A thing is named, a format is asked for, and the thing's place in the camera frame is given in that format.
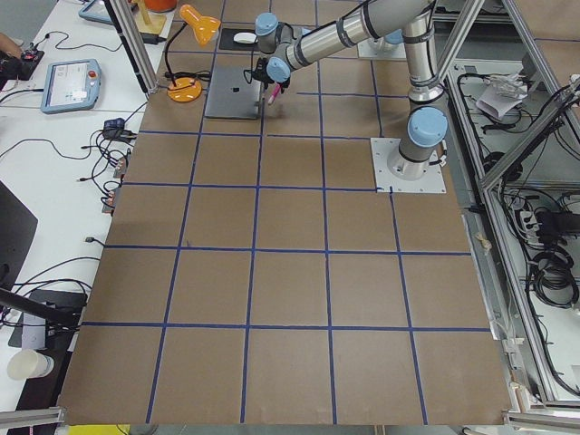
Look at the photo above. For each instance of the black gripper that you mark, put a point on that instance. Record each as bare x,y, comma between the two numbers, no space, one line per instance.
280,84

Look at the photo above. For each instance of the pink marker pen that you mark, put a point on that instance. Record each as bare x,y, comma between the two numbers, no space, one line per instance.
275,92

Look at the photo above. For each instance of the white computer mouse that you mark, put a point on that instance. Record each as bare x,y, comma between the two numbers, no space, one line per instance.
244,38

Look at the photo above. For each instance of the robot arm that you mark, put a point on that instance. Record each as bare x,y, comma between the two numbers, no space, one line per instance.
388,42
285,49

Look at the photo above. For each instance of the black mousepad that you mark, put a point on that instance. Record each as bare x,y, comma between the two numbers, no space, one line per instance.
226,40

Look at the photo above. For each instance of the silver closed laptop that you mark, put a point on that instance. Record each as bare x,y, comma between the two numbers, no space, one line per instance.
232,96

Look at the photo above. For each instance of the orange desk lamp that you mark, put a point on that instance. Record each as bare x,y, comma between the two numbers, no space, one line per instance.
187,70

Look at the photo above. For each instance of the wooden stand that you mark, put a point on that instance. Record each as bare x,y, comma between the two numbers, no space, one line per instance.
147,22

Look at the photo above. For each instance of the black power adapter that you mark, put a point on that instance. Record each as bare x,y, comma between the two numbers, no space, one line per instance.
154,39

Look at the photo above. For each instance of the orange cylindrical container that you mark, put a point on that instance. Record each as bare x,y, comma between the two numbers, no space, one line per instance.
160,6

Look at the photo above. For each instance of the blue teach pendant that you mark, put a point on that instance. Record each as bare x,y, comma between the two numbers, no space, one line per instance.
71,86
95,11

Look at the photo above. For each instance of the white paper cup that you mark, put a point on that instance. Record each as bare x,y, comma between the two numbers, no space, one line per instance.
29,364

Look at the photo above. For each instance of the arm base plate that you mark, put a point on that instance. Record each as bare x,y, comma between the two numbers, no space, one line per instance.
366,52
394,174

